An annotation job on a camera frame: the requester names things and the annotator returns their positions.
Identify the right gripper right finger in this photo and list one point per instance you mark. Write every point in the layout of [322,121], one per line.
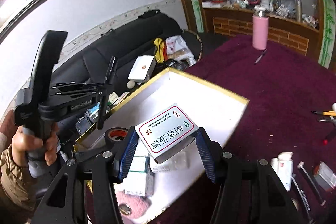
[250,192]

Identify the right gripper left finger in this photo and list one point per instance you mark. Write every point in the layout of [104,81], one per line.
[64,201]

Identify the black tape roll red core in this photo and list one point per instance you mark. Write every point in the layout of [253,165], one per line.
[114,135]

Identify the blue white medicine box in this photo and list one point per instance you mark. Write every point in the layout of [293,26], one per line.
[140,178]

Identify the pink fluffy round puff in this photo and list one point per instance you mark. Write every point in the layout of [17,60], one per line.
[131,206]

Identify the white red-bordered plaster box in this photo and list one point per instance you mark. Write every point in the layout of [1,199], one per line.
[167,133]

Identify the white pill bottle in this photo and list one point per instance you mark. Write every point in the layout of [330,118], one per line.
[177,162]

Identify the person's left hand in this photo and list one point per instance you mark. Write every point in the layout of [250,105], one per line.
[21,143]

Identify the open white small carton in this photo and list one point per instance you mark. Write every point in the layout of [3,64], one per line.
[283,166]

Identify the black art marker printed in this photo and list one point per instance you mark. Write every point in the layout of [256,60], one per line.
[305,207]

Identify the black marker white caps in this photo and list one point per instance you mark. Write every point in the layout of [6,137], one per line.
[310,182]

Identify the grey silver carton box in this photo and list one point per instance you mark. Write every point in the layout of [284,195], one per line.
[324,177]

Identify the gold-edged white storage box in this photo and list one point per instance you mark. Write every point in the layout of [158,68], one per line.
[209,106]

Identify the black marker red cap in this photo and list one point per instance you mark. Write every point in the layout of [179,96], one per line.
[329,137]

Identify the grey clear pen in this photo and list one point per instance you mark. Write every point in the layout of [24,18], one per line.
[327,120]

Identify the white box on sofa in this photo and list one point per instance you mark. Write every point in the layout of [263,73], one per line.
[142,69]

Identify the black leather sofa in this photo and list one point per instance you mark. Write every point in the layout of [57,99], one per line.
[128,42]

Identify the yellow black pen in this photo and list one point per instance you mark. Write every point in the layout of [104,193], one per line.
[326,113]

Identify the small pen near thermos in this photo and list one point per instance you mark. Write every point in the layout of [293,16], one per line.
[260,57]

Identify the white plastic bag red print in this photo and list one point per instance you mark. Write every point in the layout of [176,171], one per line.
[177,49]

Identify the pink thermos bottle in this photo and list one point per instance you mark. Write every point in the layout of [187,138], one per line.
[260,23]

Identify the steel flask on counter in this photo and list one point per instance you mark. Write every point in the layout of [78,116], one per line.
[299,11]

